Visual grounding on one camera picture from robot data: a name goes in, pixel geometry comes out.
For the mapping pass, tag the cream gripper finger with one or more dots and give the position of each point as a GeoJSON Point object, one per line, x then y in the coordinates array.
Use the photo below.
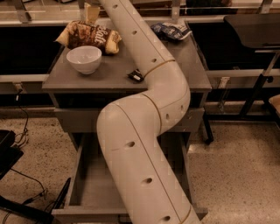
{"type": "Point", "coordinates": [91, 13]}

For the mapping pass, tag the brown chip bag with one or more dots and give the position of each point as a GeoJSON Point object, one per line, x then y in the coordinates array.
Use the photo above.
{"type": "Point", "coordinates": [78, 33]}

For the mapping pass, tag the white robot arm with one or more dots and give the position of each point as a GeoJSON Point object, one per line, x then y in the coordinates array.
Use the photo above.
{"type": "Point", "coordinates": [128, 128]}

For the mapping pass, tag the grey drawer cabinet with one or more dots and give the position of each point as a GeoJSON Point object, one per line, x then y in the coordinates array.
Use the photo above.
{"type": "Point", "coordinates": [72, 90]}

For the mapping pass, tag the blue chip bag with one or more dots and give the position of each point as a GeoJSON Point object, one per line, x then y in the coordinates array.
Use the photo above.
{"type": "Point", "coordinates": [170, 31]}

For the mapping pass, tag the closed upper grey drawer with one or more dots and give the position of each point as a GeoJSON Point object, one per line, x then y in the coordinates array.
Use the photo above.
{"type": "Point", "coordinates": [83, 120]}

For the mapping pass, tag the open bottom grey drawer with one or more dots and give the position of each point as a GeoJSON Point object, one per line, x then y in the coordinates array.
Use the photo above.
{"type": "Point", "coordinates": [92, 197]}

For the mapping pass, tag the white bowl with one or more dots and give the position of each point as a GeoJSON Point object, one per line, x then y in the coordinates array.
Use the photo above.
{"type": "Point", "coordinates": [85, 59]}

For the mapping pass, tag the black candy bar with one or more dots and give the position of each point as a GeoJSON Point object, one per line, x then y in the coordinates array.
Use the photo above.
{"type": "Point", "coordinates": [136, 76]}

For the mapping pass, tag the black flat tablet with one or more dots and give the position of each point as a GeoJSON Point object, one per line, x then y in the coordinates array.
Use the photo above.
{"type": "Point", "coordinates": [63, 193]}

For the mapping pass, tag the black equipment base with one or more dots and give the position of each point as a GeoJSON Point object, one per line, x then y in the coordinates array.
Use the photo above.
{"type": "Point", "coordinates": [10, 153]}

